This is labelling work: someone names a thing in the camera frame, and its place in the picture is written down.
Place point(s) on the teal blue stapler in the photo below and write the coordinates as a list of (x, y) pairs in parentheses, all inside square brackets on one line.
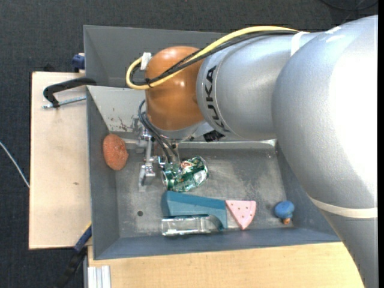
[(192, 204)]

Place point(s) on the orange rough sponge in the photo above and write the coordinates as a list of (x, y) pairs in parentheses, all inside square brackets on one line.
[(115, 151)]

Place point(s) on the crushed green can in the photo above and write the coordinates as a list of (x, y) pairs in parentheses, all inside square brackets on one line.
[(187, 175)]

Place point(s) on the blue toy with orange tip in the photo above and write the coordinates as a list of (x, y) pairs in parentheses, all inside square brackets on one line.
[(283, 208)]

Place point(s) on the pale wood board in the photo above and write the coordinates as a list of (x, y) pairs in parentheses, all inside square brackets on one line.
[(60, 166)]

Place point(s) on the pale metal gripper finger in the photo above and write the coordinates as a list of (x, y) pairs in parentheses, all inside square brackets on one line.
[(145, 136), (148, 170)]

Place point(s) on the clear glass block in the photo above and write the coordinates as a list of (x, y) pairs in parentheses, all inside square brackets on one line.
[(183, 225)]

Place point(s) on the grey metal bin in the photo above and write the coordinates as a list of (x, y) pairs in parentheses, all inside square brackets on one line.
[(135, 196)]

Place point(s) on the pink dotted wedge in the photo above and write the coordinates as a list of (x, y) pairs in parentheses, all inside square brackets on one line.
[(242, 212)]

